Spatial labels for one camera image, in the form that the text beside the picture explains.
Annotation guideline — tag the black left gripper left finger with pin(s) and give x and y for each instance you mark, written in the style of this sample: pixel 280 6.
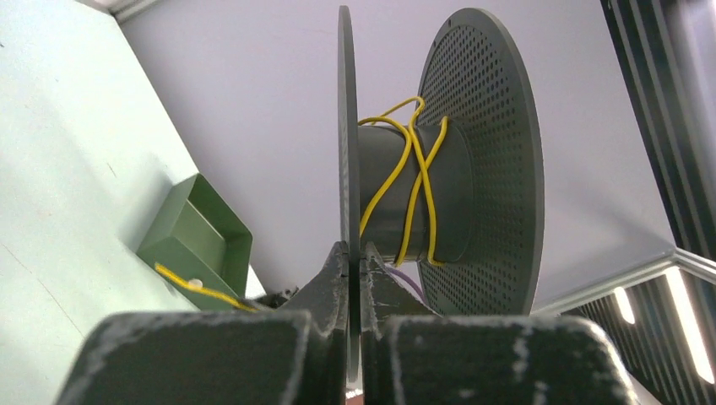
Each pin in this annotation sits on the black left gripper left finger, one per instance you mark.
pixel 296 354

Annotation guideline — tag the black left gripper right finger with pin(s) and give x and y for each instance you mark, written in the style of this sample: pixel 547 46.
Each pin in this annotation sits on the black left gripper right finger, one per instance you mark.
pixel 410 355

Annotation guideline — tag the dark grey spool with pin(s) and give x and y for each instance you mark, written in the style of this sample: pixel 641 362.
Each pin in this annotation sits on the dark grey spool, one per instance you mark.
pixel 460 188

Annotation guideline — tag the green tray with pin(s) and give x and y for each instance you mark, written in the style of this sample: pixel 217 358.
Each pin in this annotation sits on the green tray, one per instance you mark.
pixel 198 237

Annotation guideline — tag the right aluminium frame post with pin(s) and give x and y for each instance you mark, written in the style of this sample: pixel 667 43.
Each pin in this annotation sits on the right aluminium frame post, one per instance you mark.
pixel 124 10

